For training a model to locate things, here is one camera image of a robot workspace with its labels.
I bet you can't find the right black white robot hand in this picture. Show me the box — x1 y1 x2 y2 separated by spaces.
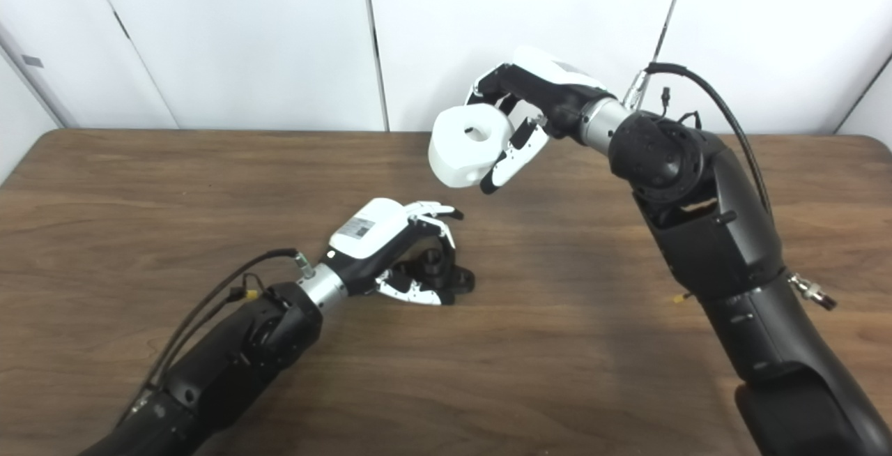
463 46 621 195

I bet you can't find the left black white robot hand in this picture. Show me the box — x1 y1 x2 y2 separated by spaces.
322 198 465 306

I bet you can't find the black plastic holder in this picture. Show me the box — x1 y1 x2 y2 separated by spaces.
394 248 476 298

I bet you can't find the round white plastic piece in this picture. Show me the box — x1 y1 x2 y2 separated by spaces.
427 105 515 189

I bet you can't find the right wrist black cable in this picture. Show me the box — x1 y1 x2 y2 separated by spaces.
624 61 773 216

